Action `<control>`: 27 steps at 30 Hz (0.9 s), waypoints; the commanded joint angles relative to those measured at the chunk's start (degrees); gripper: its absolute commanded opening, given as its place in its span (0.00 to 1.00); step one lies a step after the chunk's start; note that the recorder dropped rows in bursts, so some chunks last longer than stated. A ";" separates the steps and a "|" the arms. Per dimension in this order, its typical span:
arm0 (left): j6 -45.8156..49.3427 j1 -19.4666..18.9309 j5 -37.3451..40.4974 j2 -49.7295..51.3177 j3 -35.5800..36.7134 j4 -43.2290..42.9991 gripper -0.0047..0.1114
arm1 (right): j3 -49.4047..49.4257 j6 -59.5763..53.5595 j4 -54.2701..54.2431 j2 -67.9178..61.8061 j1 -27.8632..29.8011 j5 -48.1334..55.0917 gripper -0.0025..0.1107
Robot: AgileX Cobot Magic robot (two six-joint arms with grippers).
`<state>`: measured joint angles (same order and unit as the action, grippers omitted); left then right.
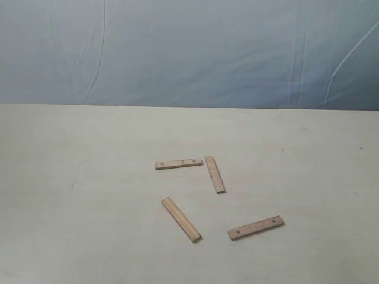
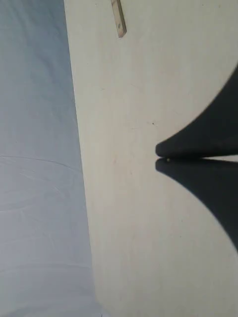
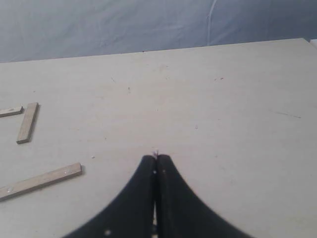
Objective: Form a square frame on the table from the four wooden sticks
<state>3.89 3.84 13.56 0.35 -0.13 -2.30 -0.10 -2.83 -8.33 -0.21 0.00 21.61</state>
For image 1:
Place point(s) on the plain wooden stick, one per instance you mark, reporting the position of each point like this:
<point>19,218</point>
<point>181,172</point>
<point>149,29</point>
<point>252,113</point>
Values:
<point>180,218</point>
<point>215,175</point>

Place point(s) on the blue-grey backdrop cloth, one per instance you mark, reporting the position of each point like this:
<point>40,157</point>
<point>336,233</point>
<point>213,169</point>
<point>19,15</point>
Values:
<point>220,54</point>

